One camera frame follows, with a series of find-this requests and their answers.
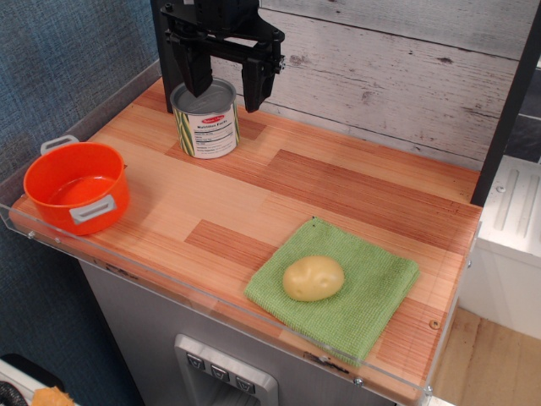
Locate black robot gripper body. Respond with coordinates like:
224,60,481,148
161,1,285,74

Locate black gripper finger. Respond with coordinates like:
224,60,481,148
242,60,274,112
175,44,213,97

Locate yellow toy potato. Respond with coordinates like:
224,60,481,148
282,255,345,302

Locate orange toy pot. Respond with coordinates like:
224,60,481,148
23,134,130,235

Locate toy corn can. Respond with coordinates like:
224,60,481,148
170,79,239,159

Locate clear acrylic edge guard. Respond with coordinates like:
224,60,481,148
1,82,480,405

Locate green microfiber cloth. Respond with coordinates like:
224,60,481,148
244,217,419,365

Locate grey toy fridge cabinet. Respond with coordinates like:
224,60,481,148
81,263,391,405

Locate white toy sink unit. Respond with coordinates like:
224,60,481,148
459,156,540,338

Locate orange object bottom left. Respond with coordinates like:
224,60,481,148
30,387,75,406

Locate black vertical post left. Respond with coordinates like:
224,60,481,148
150,0,183,113

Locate black vertical post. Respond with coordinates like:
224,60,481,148
150,0,183,113
470,2,540,207

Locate black vertical post right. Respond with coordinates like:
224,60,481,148
470,2,540,207

